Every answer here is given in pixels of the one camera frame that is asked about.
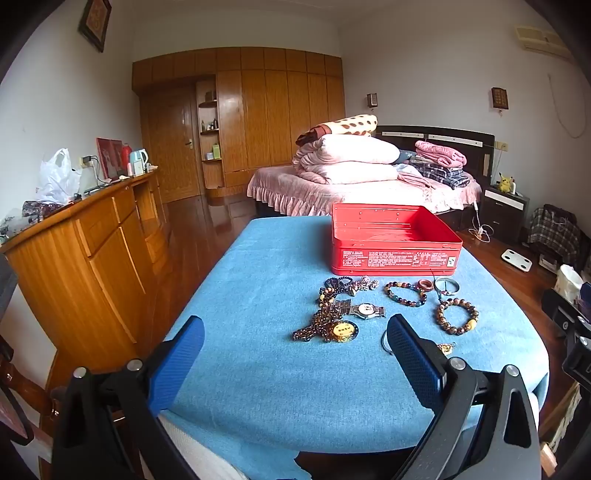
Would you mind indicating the air conditioner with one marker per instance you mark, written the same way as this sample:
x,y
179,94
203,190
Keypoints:
x,y
538,39

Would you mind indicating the silver wristwatch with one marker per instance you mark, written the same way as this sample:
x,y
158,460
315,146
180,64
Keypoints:
x,y
364,310

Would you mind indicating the red tin box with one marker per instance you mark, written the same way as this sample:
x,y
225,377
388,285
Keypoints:
x,y
392,258

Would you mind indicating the wooden wardrobe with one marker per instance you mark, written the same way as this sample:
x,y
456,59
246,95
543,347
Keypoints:
x,y
272,115

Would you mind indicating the folded pink quilt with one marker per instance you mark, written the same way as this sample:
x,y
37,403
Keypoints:
x,y
351,173
346,148

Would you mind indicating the red picture frame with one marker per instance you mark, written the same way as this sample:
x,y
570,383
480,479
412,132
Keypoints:
x,y
108,159

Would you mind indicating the wall lamp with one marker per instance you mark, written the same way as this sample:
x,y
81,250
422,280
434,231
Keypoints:
x,y
372,99

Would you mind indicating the blue table cloth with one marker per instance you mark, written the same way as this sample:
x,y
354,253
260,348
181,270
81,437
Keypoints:
x,y
277,369

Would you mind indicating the white plastic bag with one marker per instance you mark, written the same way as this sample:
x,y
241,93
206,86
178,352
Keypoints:
x,y
55,180

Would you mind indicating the wooden door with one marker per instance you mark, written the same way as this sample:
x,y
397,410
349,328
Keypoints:
x,y
168,147

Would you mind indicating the folded plaid clothes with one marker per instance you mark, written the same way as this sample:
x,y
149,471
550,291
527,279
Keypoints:
x,y
443,177

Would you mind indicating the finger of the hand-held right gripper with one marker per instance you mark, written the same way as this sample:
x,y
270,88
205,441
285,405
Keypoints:
x,y
561,309
586,300

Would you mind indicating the light blue kettle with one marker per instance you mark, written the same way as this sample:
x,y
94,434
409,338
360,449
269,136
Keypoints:
x,y
138,161

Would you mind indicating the framed wall picture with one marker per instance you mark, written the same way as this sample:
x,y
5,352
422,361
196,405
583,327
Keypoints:
x,y
94,23

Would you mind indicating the pink cloth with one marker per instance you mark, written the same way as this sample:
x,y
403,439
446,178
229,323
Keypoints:
x,y
411,177

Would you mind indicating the polka dot blanket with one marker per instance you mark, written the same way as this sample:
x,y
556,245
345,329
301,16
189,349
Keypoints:
x,y
351,124

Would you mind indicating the red thermos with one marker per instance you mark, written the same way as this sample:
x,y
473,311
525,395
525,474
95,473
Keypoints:
x,y
125,157

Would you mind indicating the dark floral pouch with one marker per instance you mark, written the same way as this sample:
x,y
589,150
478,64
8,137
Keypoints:
x,y
41,208

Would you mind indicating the white paper bag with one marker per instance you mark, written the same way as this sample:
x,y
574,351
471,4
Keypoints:
x,y
568,284

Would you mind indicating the dark nightstand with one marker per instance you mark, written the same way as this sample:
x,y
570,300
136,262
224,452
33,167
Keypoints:
x,y
503,212

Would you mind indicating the green box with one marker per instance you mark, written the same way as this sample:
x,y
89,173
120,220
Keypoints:
x,y
215,151

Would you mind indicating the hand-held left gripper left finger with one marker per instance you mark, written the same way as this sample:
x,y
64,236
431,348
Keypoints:
x,y
178,364

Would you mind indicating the plaid bag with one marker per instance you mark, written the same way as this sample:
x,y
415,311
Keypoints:
x,y
554,235

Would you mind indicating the yellow plush toy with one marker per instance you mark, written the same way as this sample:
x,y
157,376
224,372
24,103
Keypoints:
x,y
506,182

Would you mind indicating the wooden sideboard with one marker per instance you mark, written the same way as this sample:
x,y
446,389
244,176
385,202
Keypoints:
x,y
69,267

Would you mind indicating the bed with pink cover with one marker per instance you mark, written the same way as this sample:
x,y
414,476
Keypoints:
x,y
286,191

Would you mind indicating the wall socket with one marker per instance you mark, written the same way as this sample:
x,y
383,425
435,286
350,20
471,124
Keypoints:
x,y
86,161

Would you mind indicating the white bathroom scale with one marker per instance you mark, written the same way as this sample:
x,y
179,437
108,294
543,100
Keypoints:
x,y
518,260

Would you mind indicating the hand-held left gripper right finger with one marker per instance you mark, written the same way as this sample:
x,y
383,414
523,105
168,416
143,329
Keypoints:
x,y
413,364

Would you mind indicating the silver bangle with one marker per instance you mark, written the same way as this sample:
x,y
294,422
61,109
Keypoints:
x,y
436,285

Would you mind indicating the folded pink clothes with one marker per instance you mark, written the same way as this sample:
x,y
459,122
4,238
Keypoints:
x,y
438,154

